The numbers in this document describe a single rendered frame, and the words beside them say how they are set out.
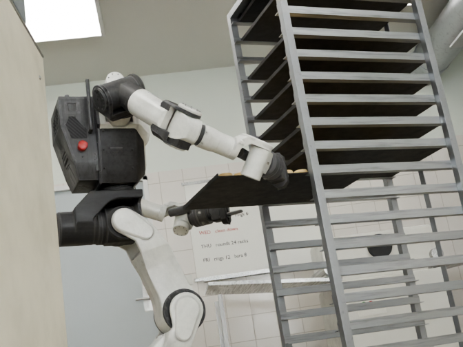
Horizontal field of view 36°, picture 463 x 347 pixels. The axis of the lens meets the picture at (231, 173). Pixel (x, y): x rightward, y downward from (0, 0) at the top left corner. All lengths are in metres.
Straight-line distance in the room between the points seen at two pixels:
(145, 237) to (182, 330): 0.32
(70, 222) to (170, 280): 0.37
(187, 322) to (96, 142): 0.66
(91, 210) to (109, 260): 3.65
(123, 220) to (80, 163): 0.23
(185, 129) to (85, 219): 0.47
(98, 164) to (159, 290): 0.46
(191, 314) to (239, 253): 3.65
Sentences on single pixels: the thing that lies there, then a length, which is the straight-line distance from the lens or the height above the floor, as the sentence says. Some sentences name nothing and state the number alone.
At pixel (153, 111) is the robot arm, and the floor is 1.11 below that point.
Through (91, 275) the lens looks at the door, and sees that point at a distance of 6.00.
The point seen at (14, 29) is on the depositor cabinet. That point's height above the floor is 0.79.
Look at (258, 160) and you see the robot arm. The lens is 2.21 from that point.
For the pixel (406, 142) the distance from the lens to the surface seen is 2.75.
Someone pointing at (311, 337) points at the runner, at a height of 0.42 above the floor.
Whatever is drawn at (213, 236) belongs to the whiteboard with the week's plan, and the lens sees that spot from 5.98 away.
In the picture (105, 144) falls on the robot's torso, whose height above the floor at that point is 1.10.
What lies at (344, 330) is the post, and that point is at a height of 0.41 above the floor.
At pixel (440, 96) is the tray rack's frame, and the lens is 2.89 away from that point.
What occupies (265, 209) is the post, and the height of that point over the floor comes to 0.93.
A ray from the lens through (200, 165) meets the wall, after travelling 6.15.
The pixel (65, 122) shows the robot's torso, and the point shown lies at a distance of 2.41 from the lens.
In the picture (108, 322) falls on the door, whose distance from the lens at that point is 5.93.
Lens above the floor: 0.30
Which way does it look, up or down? 16 degrees up
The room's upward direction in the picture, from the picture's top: 9 degrees counter-clockwise
